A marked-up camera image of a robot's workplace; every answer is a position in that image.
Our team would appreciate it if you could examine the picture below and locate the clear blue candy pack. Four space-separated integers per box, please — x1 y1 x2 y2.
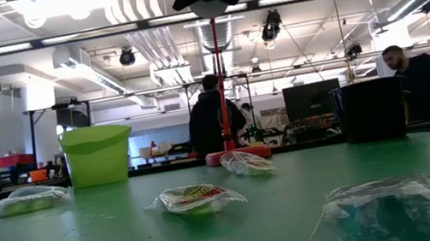
295 171 430 241

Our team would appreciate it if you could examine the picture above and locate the person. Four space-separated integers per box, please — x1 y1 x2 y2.
181 69 251 160
238 97 288 145
380 39 430 128

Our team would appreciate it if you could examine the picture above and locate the red desk lamp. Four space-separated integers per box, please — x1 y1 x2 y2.
180 0 274 169

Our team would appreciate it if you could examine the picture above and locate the green plastic bucket with face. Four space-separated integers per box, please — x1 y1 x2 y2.
56 119 141 191

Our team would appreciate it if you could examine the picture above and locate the orange storage bin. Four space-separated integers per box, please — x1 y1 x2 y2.
28 168 49 183

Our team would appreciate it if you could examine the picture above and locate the clear green candy pack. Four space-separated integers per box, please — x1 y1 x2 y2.
0 179 76 220
219 144 279 183
141 176 250 225

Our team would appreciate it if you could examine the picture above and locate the thin hanging cord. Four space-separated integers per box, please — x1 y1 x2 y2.
328 0 356 85

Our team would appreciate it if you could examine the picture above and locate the large black monitor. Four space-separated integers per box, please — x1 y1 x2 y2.
281 78 345 122

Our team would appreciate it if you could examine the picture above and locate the black plastic bucket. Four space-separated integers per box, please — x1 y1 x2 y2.
328 73 415 149

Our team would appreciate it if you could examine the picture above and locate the red storage bin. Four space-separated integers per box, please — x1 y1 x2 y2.
0 151 37 170

